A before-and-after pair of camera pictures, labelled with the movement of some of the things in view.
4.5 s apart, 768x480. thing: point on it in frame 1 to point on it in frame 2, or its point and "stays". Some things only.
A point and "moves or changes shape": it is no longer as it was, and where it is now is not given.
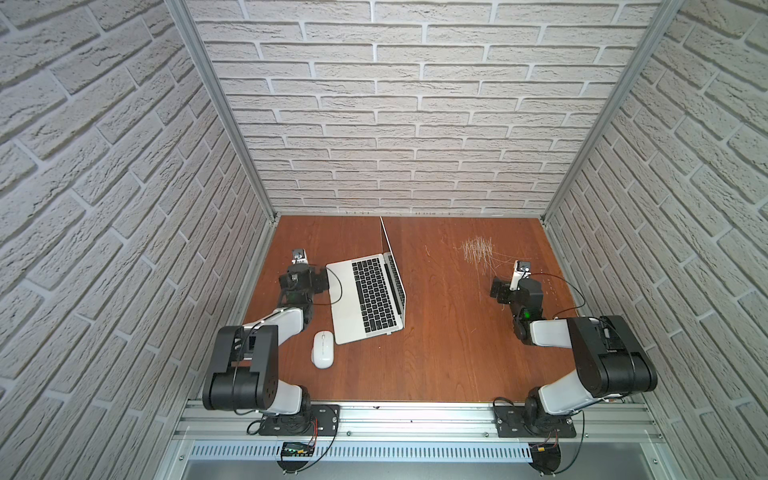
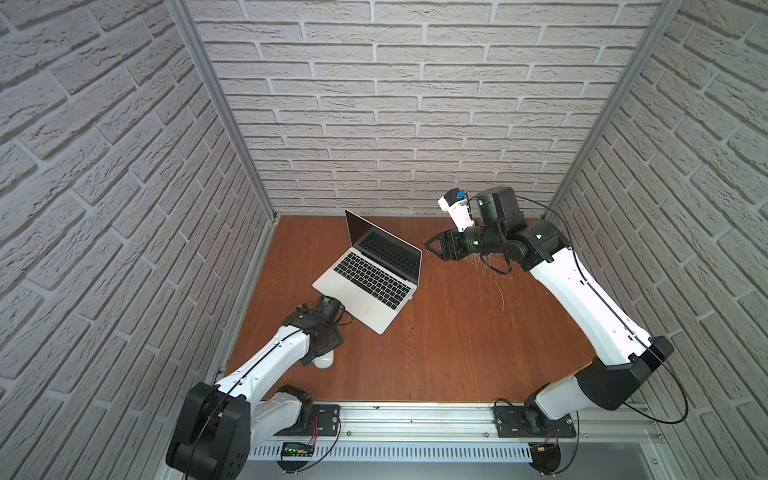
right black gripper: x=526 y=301 to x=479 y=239
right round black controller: x=546 y=457 stays
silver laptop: x=367 y=295 moves or changes shape
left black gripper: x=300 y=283 to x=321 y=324
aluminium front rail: x=241 y=423 stays
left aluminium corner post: x=188 y=27 stays
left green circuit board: x=297 y=449 stays
